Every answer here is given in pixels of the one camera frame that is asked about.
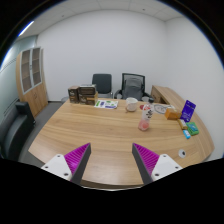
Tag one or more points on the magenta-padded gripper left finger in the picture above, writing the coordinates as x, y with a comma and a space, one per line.
75, 160

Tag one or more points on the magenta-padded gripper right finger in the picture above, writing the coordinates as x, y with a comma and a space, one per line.
148, 160

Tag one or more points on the clear pink drink bottle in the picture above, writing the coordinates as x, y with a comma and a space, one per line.
146, 116

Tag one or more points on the small blue packet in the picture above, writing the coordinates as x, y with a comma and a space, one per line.
186, 134

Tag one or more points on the small yellow box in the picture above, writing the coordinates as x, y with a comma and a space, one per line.
182, 124

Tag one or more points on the orange cardboard box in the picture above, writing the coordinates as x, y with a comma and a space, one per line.
172, 114

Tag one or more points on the green packet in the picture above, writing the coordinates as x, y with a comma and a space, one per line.
192, 128

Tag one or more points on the white ceramic mug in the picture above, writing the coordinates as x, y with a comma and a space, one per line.
131, 104

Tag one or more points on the purple retail package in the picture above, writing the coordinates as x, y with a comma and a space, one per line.
188, 110

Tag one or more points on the white printed leaflet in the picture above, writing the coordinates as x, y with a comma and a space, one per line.
106, 104

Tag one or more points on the small dark brown carton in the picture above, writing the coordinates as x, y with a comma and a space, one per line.
73, 94

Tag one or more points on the black armchair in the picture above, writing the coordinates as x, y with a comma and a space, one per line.
15, 130

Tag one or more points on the wooden side desk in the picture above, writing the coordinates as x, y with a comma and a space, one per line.
165, 93

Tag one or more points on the dark printed carton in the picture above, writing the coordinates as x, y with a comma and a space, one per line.
87, 90

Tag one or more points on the grey backpack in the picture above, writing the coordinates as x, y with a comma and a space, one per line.
133, 88

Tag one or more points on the black mesh office chair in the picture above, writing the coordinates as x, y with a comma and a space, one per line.
125, 77

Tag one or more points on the wooden glass-door cabinet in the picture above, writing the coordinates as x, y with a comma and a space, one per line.
31, 80

